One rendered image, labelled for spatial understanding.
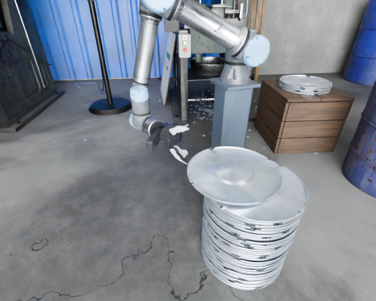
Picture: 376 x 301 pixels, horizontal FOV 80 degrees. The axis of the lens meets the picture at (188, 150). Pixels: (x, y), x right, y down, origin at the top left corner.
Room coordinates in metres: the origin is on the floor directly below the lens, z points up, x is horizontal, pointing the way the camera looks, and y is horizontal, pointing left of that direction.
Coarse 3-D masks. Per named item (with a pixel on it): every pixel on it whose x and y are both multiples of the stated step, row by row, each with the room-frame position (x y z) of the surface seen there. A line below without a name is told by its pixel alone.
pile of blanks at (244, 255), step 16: (208, 208) 0.46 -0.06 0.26; (304, 208) 0.43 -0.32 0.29; (208, 224) 0.47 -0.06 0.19; (224, 224) 0.40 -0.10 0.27; (240, 224) 0.38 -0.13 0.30; (256, 224) 0.37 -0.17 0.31; (272, 224) 0.37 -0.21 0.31; (288, 224) 0.38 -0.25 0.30; (208, 240) 0.45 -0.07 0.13; (224, 240) 0.40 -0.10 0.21; (240, 240) 0.38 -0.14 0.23; (256, 240) 0.37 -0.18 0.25; (272, 240) 0.38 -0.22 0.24; (288, 240) 0.39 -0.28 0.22; (208, 256) 0.44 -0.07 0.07; (224, 256) 0.40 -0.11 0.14; (240, 256) 0.38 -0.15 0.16; (256, 256) 0.37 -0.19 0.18; (272, 256) 0.37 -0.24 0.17; (224, 272) 0.39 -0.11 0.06; (240, 272) 0.37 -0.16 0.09; (256, 272) 0.37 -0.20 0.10; (272, 272) 0.38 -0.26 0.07; (240, 288) 0.37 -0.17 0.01; (256, 288) 0.37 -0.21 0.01
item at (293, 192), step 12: (288, 180) 0.53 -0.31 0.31; (300, 180) 0.52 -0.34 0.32; (288, 192) 0.48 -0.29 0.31; (300, 192) 0.48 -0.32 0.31; (264, 204) 0.43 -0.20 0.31; (276, 204) 0.43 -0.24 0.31; (288, 204) 0.43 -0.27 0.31; (300, 204) 0.43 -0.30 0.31; (240, 216) 0.38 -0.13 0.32; (252, 216) 0.39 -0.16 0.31; (264, 216) 0.39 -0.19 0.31; (276, 216) 0.39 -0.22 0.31; (288, 216) 0.39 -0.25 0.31
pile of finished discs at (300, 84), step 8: (280, 80) 1.39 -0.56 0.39; (288, 80) 1.40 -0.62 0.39; (296, 80) 1.38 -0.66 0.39; (304, 80) 1.38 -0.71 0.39; (312, 80) 1.38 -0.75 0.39; (320, 80) 1.40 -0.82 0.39; (328, 80) 1.38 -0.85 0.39; (288, 88) 1.30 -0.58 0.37; (296, 88) 1.29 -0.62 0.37; (304, 88) 1.26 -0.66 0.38; (312, 88) 1.23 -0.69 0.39; (320, 88) 1.23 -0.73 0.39; (328, 88) 1.25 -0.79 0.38
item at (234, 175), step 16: (192, 160) 0.63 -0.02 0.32; (208, 160) 0.63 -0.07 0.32; (224, 160) 0.62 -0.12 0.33; (240, 160) 0.63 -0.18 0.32; (256, 160) 0.63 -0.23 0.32; (192, 176) 0.54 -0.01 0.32; (208, 176) 0.54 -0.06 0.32; (224, 176) 0.53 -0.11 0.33; (240, 176) 0.53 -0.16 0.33; (256, 176) 0.54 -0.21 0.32; (272, 176) 0.54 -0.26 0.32; (208, 192) 0.47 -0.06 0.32; (224, 192) 0.47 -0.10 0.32; (240, 192) 0.47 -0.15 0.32; (256, 192) 0.47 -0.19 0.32; (272, 192) 0.47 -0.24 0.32
